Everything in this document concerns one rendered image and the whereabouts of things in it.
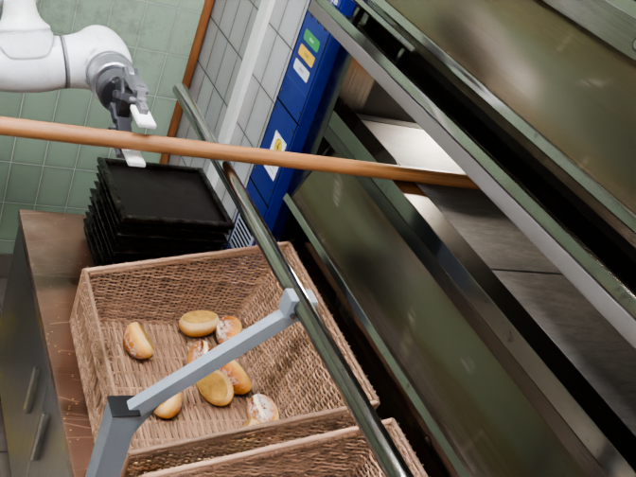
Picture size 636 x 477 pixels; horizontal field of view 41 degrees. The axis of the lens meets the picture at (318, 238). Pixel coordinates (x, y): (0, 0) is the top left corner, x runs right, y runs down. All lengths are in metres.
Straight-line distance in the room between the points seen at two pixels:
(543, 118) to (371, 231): 0.55
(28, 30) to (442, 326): 0.94
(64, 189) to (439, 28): 1.66
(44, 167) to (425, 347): 1.66
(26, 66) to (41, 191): 1.29
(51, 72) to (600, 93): 0.99
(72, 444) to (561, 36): 1.17
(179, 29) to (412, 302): 1.42
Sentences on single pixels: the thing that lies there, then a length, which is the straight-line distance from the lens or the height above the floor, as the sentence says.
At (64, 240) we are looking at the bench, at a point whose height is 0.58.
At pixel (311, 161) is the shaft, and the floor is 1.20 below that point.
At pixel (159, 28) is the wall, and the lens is 2.78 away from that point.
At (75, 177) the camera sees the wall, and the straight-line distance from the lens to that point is 2.96.
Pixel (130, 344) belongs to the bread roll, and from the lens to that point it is 1.96.
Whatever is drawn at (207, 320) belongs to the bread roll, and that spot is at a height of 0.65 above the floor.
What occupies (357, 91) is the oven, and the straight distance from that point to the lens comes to 2.00.
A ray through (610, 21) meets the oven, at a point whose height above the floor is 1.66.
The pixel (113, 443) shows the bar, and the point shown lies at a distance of 1.36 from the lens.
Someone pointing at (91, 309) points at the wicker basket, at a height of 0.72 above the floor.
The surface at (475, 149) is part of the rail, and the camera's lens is 1.32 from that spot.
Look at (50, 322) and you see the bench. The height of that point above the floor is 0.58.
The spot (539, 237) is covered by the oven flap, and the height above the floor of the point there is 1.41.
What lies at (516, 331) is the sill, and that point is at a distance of 1.44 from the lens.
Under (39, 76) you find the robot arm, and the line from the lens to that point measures 1.73.
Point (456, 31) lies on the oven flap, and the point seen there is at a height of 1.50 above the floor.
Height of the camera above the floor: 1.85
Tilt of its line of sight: 28 degrees down
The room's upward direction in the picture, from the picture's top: 22 degrees clockwise
